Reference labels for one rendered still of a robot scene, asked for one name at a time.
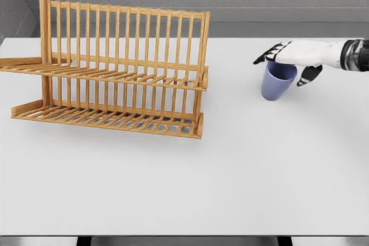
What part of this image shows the wooden two-tier dish rack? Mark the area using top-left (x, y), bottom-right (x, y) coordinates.
top-left (0, 0), bottom-right (211, 139)

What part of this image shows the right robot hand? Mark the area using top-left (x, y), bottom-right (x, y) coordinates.
top-left (253, 40), bottom-right (327, 88)

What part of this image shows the blue cup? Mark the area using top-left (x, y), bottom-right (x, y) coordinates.
top-left (261, 61), bottom-right (298, 102)

